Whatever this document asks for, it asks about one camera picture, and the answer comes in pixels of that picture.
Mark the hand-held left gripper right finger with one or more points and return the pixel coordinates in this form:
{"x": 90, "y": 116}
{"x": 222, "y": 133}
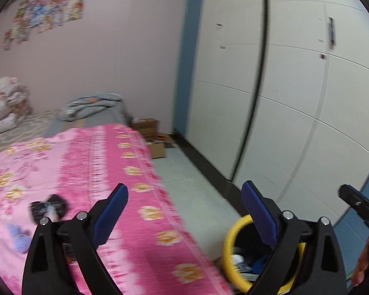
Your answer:
{"x": 261, "y": 215}

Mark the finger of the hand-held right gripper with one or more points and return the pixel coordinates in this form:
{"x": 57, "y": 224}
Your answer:
{"x": 355, "y": 201}

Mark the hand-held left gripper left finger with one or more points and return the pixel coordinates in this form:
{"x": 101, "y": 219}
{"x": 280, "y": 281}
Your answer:
{"x": 112, "y": 212}

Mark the yellow-rimmed black bin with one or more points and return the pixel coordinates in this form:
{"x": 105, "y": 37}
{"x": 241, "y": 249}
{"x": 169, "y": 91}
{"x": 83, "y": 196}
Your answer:
{"x": 230, "y": 252}

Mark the black sock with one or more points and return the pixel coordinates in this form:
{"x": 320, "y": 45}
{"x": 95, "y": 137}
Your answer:
{"x": 53, "y": 204}

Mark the purple knitted yarn ball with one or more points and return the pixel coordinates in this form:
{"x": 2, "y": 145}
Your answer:
{"x": 18, "y": 239}

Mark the person's right hand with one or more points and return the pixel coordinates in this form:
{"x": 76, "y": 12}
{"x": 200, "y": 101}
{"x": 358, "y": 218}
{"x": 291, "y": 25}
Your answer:
{"x": 361, "y": 264}

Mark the pink floral blanket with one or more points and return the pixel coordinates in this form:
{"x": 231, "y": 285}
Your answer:
{"x": 89, "y": 166}

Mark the small open cardboard box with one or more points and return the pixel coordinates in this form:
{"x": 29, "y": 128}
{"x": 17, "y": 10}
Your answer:
{"x": 156, "y": 149}

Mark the brown cardboard box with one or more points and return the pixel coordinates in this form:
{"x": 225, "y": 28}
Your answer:
{"x": 146, "y": 127}

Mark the folded grey blanket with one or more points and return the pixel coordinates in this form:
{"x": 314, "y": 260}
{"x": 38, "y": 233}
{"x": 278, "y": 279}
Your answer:
{"x": 89, "y": 106}

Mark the white wardrobe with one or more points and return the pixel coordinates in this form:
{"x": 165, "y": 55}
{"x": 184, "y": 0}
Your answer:
{"x": 295, "y": 98}

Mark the grey patterned bed sheet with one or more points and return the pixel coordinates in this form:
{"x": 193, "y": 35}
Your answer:
{"x": 21, "y": 126}

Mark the folded floral quilt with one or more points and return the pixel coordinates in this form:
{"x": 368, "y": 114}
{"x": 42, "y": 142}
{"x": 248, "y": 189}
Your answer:
{"x": 4, "y": 104}

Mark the cartoon wall posters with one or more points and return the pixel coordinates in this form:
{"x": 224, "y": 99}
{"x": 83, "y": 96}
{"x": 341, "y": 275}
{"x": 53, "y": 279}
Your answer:
{"x": 46, "y": 9}

